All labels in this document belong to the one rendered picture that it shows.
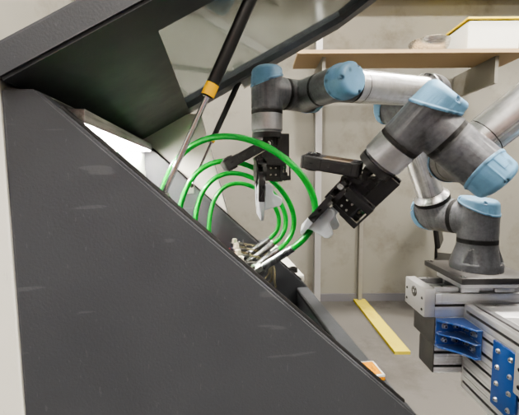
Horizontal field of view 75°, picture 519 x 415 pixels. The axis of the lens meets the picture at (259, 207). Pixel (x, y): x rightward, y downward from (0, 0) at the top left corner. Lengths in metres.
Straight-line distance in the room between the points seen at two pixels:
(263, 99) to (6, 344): 0.64
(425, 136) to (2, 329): 0.66
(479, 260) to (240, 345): 0.88
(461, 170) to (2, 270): 0.66
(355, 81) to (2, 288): 0.70
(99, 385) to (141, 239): 0.21
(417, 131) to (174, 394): 0.54
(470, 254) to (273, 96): 0.79
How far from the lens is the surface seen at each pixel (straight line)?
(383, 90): 0.87
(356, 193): 0.63
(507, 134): 0.75
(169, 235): 0.48
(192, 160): 1.17
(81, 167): 0.50
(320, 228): 0.68
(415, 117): 0.59
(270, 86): 0.81
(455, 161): 0.60
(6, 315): 0.57
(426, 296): 1.18
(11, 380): 0.60
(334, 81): 0.76
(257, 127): 0.80
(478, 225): 1.22
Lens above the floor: 1.34
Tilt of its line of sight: 5 degrees down
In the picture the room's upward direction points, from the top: straight up
